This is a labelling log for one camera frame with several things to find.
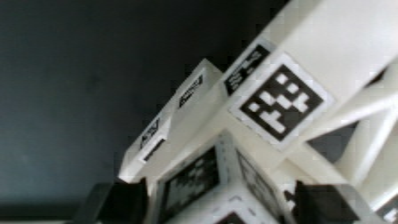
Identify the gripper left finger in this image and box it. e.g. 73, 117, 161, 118
73, 180, 147, 224

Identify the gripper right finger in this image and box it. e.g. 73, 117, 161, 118
293, 181, 387, 224

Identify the white tagged cube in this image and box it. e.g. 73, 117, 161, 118
149, 130, 295, 224

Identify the white chair seat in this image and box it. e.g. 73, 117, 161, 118
117, 58, 238, 184

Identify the white chair back frame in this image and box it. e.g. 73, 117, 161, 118
218, 0, 398, 224

